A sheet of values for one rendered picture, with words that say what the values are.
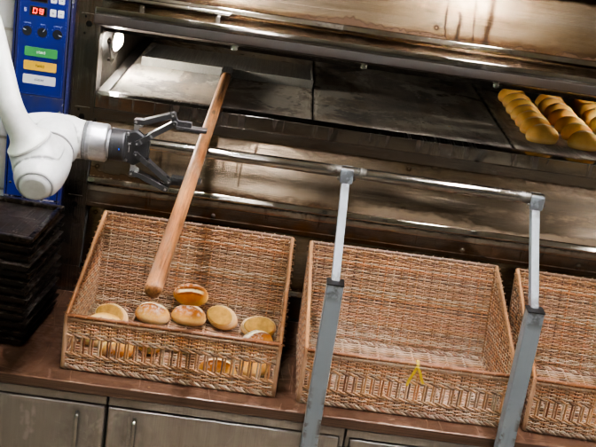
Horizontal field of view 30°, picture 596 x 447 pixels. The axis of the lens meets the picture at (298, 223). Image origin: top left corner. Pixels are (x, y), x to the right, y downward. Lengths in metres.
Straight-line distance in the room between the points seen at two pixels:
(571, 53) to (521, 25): 0.16
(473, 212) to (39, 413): 1.31
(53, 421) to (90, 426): 0.09
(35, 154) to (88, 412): 0.75
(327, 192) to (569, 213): 0.70
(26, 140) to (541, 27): 1.43
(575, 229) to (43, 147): 1.57
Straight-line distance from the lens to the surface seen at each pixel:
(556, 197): 3.27
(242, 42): 2.92
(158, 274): 1.88
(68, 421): 2.91
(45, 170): 2.43
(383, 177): 2.77
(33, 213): 3.08
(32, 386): 2.87
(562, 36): 3.13
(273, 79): 3.57
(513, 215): 3.24
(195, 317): 3.15
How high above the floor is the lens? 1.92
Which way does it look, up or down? 19 degrees down
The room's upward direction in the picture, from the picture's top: 9 degrees clockwise
